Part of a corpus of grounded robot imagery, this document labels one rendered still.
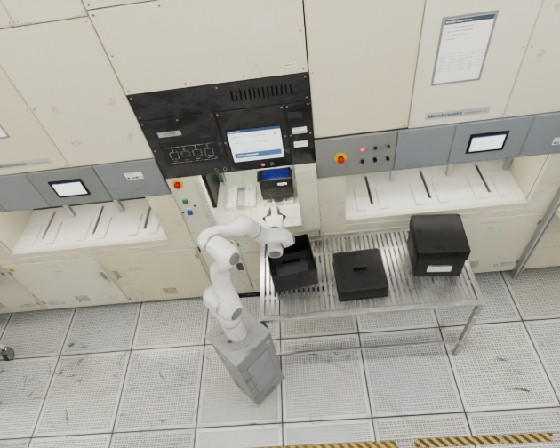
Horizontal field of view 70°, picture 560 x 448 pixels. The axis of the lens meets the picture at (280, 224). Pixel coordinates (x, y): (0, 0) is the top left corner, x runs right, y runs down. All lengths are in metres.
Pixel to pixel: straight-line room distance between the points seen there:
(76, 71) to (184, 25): 0.57
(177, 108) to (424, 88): 1.21
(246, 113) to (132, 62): 0.56
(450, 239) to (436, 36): 1.09
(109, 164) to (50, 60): 0.61
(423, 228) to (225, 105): 1.33
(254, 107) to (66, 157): 1.09
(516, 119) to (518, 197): 0.72
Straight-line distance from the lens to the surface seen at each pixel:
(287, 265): 2.63
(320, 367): 3.13
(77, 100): 2.26
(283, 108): 2.08
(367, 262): 2.51
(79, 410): 3.57
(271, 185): 2.69
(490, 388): 3.24
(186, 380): 3.29
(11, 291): 3.92
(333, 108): 2.12
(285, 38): 1.91
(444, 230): 2.53
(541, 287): 3.75
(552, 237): 3.45
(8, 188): 2.86
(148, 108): 2.17
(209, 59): 1.97
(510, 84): 2.33
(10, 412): 3.88
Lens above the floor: 2.93
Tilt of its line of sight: 49 degrees down
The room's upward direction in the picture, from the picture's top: 11 degrees counter-clockwise
